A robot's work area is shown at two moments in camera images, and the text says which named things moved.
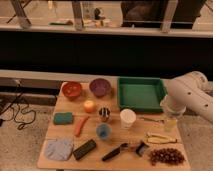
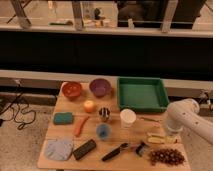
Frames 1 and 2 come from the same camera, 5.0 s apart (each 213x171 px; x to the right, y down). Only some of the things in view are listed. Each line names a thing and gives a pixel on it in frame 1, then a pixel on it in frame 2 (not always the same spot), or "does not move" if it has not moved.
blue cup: [103, 131] does not move
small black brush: [140, 148] does not move
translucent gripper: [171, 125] → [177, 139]
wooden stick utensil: [151, 119] does not move
